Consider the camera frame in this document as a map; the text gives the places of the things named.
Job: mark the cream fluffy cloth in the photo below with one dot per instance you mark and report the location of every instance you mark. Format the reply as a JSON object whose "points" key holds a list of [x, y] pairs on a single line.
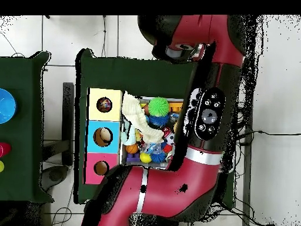
{"points": [[136, 115]]}

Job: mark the wooden box with three holes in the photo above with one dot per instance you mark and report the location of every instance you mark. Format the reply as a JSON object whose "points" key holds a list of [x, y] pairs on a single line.
{"points": [[116, 113]]}

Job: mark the colourful geometric print cloth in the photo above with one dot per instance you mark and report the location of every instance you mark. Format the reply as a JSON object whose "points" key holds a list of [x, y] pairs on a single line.
{"points": [[104, 104]]}

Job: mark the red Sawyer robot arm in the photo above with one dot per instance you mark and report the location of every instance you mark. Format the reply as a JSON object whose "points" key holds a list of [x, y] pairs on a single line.
{"points": [[188, 188]]}

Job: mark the blue spiky rubber ball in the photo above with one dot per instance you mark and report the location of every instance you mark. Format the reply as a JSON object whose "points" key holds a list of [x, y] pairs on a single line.
{"points": [[158, 120]]}

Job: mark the green spiky rubber ball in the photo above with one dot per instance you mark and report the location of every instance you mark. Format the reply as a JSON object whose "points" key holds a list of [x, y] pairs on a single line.
{"points": [[158, 107]]}

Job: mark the black and white soccer ball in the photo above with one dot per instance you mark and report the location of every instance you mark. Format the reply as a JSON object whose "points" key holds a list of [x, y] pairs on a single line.
{"points": [[169, 139]]}

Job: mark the mint green cloth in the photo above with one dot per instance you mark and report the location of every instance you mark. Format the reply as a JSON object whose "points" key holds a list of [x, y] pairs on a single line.
{"points": [[127, 136]]}

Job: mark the orange mini basketball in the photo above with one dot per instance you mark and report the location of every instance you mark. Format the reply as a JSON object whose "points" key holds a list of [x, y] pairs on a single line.
{"points": [[132, 148]]}

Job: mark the orange plastic compartment tray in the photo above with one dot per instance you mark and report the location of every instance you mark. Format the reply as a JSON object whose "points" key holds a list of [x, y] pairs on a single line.
{"points": [[176, 108]]}

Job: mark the yellow ball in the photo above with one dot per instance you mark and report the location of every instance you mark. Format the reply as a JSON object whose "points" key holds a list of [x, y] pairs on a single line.
{"points": [[145, 157]]}

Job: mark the dark green tablecloth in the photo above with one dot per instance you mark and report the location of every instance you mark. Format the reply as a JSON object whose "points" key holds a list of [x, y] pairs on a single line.
{"points": [[117, 75], [23, 70]]}

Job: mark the blue bowl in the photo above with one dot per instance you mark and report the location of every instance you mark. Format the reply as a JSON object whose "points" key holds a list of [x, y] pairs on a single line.
{"points": [[7, 106]]}

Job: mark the red cup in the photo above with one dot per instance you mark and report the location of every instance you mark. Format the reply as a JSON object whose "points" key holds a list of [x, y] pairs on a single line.
{"points": [[4, 149]]}

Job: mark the small yellow object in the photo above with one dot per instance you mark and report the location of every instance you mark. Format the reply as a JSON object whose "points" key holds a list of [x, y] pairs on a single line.
{"points": [[1, 166]]}

